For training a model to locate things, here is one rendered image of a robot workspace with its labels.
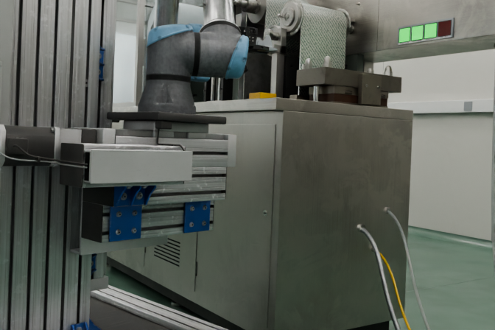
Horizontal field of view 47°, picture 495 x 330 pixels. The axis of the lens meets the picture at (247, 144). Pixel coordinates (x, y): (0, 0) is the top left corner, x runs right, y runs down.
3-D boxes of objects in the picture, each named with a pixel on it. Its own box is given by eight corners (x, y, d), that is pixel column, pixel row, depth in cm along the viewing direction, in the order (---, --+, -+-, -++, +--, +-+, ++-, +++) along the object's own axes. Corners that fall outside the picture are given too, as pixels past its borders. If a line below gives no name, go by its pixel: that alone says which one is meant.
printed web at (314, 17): (242, 107, 252) (247, -8, 252) (284, 110, 266) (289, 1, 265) (298, 104, 220) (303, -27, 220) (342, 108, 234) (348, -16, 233)
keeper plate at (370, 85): (357, 103, 211) (359, 74, 211) (376, 105, 216) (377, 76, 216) (362, 103, 209) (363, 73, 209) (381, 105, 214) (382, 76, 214)
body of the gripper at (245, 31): (260, 28, 205) (231, 23, 198) (258, 52, 205) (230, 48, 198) (248, 31, 211) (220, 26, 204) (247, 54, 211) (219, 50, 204)
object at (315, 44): (298, 74, 221) (300, 26, 220) (343, 80, 234) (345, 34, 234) (299, 74, 220) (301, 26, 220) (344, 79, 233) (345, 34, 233)
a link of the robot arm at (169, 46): (144, 77, 154) (146, 27, 154) (194, 80, 157) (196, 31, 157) (145, 72, 142) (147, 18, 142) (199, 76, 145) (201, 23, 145)
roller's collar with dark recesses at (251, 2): (240, 12, 245) (241, -2, 245) (251, 15, 249) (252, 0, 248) (248, 10, 240) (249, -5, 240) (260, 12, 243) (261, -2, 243)
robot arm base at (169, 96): (161, 112, 139) (163, 71, 139) (126, 112, 149) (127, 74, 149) (207, 116, 150) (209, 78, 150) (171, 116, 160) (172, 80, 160)
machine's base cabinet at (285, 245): (52, 242, 393) (57, 117, 392) (140, 236, 429) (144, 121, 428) (270, 376, 184) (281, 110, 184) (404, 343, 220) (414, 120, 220)
